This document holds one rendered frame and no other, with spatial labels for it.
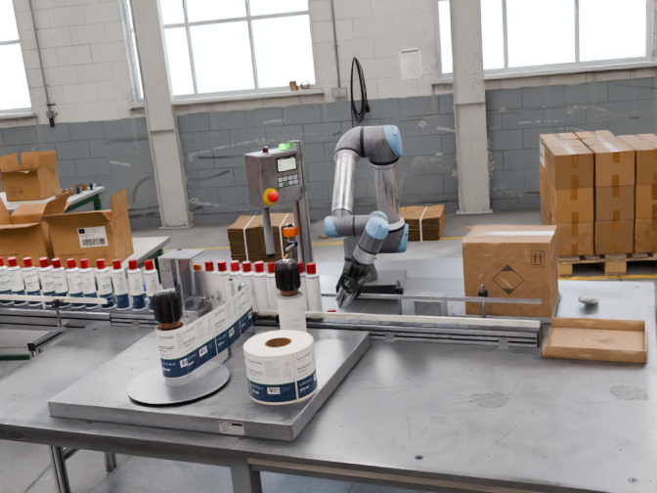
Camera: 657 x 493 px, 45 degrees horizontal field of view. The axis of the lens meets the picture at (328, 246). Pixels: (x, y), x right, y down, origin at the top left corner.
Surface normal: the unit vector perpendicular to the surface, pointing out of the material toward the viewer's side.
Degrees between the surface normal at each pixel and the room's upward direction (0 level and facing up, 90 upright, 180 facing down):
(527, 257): 90
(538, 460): 0
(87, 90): 90
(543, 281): 90
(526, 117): 90
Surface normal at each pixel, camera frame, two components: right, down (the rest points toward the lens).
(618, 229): -0.17, 0.21
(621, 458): -0.09, -0.96
